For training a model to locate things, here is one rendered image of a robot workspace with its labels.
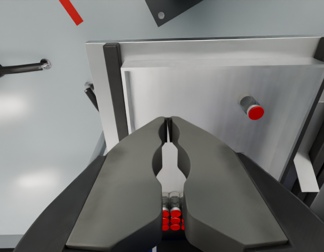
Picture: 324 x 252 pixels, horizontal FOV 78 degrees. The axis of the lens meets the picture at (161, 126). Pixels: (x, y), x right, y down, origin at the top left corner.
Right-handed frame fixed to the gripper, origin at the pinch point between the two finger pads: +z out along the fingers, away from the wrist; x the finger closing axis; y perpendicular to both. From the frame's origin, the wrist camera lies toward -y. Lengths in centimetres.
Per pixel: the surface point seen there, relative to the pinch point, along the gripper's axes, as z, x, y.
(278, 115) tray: 17.8, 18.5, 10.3
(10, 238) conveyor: 21, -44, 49
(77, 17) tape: 106, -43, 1
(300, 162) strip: 16.2, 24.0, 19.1
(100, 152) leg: 63, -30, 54
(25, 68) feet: 96, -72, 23
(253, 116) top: 13.3, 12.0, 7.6
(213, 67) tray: 14.5, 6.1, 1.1
